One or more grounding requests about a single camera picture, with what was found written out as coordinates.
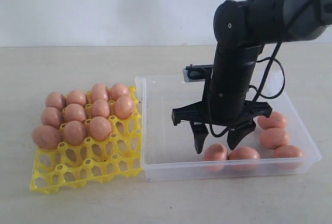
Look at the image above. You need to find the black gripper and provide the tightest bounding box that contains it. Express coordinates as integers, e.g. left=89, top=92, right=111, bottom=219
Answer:
left=171, top=100, right=272, bottom=153

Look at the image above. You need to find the brown egg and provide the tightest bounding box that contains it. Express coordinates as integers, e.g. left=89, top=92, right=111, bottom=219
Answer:
left=202, top=144, right=228, bottom=173
left=64, top=103, right=87, bottom=123
left=228, top=146, right=260, bottom=171
left=32, top=125, right=63, bottom=150
left=40, top=107, right=64, bottom=129
left=89, top=116, right=113, bottom=141
left=90, top=83, right=109, bottom=103
left=114, top=95, right=134, bottom=119
left=91, top=99, right=111, bottom=118
left=259, top=128, right=290, bottom=150
left=67, top=89, right=88, bottom=107
left=109, top=83, right=131, bottom=101
left=257, top=111, right=287, bottom=130
left=45, top=92, right=67, bottom=111
left=63, top=120, right=88, bottom=146
left=272, top=145, right=304, bottom=170

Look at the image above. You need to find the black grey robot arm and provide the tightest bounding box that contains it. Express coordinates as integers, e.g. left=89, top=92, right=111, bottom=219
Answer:
left=172, top=0, right=331, bottom=153

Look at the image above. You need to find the clear plastic box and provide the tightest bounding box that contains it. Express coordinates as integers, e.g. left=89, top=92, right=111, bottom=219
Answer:
left=135, top=71, right=322, bottom=181

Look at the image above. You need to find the yellow plastic egg tray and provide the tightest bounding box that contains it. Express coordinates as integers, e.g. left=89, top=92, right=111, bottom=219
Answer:
left=30, top=91, right=142, bottom=193

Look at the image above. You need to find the black cable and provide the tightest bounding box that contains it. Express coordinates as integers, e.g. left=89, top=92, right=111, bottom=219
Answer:
left=207, top=0, right=320, bottom=138

